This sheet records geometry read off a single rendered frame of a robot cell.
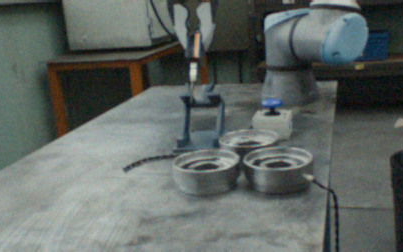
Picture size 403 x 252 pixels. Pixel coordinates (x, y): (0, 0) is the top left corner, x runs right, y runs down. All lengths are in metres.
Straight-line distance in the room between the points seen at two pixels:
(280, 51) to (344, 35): 0.18
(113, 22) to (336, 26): 2.11
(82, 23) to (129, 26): 0.31
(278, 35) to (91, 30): 2.04
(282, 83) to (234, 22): 3.36
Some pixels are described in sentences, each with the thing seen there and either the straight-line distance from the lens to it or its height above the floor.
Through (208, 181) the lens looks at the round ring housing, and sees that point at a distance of 0.75.
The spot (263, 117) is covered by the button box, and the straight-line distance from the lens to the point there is 1.01.
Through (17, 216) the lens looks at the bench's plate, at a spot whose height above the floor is 0.80.
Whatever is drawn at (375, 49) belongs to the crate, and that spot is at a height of 0.55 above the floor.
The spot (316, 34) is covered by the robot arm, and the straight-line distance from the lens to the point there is 1.20.
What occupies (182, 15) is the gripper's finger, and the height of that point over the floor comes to 1.05.
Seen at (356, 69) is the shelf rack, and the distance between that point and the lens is 4.23.
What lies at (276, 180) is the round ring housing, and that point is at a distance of 0.74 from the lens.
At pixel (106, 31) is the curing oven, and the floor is 0.91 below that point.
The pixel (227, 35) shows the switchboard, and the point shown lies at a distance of 4.66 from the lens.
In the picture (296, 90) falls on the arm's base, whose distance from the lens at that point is 1.29.
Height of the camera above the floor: 1.09
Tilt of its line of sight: 15 degrees down
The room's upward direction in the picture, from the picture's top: 5 degrees counter-clockwise
